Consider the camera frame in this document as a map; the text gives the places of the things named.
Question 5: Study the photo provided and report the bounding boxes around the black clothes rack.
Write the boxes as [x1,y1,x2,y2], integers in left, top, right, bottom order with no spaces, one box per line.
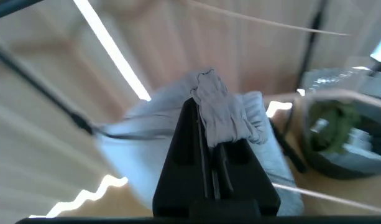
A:
[0,0,329,174]

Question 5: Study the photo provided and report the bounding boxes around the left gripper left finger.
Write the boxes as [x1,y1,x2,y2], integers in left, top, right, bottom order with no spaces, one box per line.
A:
[152,97,214,218]

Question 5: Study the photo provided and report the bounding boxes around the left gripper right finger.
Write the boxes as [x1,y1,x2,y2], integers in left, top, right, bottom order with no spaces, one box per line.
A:
[212,138,282,218]

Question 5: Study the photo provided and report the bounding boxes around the green garment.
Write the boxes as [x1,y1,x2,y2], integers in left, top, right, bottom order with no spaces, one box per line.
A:
[308,101,362,154]

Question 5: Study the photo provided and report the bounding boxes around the pale grey trousers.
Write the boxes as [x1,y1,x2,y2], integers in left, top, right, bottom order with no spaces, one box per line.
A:
[95,68,305,217]

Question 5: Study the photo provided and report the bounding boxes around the pink clothes hanger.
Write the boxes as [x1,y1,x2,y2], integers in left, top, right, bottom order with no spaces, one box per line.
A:
[185,0,351,37]
[272,182,381,215]

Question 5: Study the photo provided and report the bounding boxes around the beige curtain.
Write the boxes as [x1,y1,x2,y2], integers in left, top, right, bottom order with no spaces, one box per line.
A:
[0,0,381,218]

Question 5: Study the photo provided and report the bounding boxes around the white laundry basket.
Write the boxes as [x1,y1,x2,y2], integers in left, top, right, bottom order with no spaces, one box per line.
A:
[297,67,381,180]

